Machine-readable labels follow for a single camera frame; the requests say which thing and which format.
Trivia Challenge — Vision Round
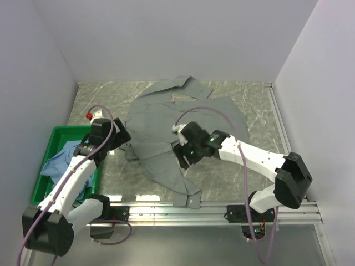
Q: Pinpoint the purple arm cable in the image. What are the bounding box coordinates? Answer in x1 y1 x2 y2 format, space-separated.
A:
175 106 279 264
16 104 133 266

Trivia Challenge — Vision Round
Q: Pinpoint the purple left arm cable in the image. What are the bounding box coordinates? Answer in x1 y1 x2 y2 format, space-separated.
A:
16 104 133 266

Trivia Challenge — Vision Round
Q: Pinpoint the grey long sleeve shirt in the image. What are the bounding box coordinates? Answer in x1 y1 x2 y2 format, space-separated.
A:
122 77 249 209

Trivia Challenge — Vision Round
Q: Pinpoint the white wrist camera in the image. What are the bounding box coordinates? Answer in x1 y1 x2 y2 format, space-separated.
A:
172 124 188 146
85 109 104 123

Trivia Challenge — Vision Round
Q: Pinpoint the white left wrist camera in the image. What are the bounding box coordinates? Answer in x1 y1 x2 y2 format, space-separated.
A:
85 109 104 123

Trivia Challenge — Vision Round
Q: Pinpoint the aluminium side rail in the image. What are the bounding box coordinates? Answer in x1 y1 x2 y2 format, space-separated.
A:
265 83 292 154

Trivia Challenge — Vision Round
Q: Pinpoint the blue long sleeve shirt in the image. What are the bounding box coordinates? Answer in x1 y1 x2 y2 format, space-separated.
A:
40 141 80 185

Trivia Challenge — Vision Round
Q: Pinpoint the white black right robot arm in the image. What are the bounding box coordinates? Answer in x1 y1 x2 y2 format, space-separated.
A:
172 122 313 222

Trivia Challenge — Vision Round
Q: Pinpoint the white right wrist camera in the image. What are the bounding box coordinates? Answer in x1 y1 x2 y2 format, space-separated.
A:
172 124 188 146

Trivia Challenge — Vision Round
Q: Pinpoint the aluminium mounting rail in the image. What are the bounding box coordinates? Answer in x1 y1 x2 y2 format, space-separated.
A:
83 201 324 227

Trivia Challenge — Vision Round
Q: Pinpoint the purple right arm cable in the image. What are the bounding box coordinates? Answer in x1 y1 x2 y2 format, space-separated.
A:
175 106 279 264

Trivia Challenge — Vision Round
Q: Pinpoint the green plastic bin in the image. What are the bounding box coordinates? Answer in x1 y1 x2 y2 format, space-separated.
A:
31 126 103 205

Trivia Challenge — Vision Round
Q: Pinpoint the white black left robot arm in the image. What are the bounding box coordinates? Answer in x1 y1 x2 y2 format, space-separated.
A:
22 118 131 257

